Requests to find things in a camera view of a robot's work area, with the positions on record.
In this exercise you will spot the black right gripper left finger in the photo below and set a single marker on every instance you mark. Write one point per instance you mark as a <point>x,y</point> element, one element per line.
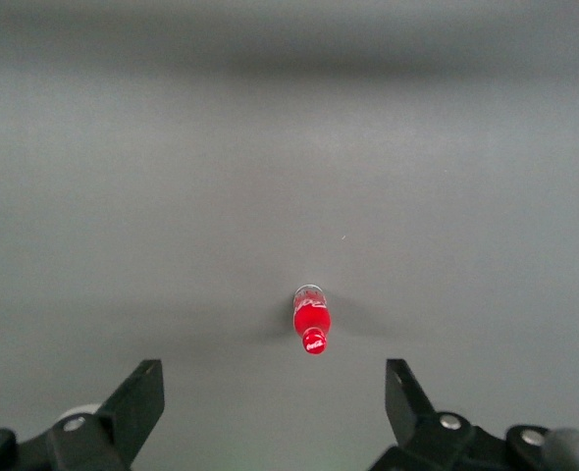
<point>122,417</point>

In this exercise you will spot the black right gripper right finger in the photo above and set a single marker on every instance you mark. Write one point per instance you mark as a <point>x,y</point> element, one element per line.
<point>417,417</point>

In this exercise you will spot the red cola bottle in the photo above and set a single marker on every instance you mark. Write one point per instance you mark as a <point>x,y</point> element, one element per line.
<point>311,319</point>

